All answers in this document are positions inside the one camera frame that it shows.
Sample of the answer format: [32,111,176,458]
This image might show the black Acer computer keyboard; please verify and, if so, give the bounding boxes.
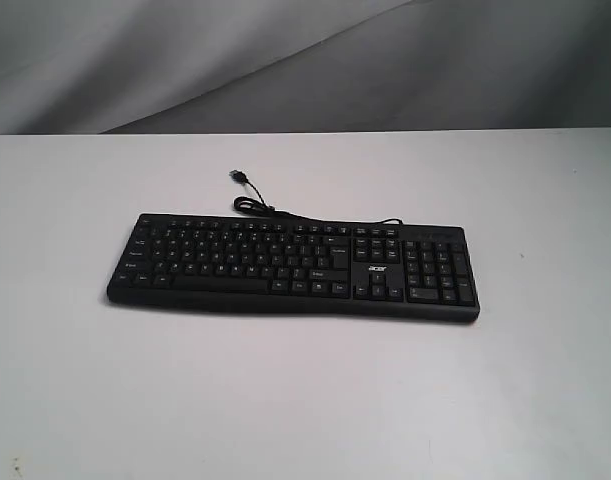
[107,213,480,324]

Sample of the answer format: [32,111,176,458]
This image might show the grey fabric backdrop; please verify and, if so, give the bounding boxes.
[0,1,611,134]

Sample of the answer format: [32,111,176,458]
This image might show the black USB cable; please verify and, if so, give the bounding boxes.
[227,168,406,227]

